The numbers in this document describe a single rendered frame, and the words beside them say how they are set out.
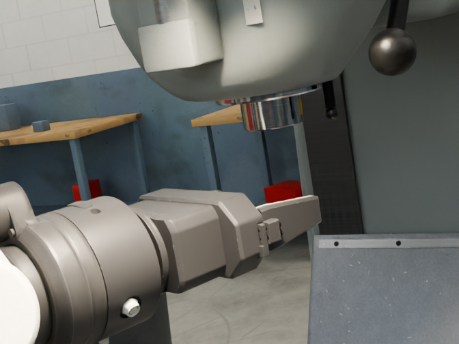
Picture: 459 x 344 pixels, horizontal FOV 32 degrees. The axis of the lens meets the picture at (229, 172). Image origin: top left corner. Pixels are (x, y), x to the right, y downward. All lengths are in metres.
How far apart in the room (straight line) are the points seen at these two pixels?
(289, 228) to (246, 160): 4.99
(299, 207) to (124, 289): 0.15
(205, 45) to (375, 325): 0.58
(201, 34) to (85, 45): 5.67
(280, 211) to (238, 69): 0.10
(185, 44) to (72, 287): 0.16
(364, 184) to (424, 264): 0.12
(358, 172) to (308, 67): 0.48
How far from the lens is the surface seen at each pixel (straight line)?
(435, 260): 1.00
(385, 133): 1.00
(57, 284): 0.47
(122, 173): 6.16
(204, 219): 0.53
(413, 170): 1.00
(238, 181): 5.62
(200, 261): 0.53
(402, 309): 1.01
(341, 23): 0.56
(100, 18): 6.06
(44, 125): 5.76
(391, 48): 0.50
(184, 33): 0.51
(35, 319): 0.45
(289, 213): 0.56
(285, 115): 0.61
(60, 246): 0.48
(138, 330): 2.54
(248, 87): 0.55
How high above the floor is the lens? 1.36
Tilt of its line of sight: 10 degrees down
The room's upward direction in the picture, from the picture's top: 10 degrees counter-clockwise
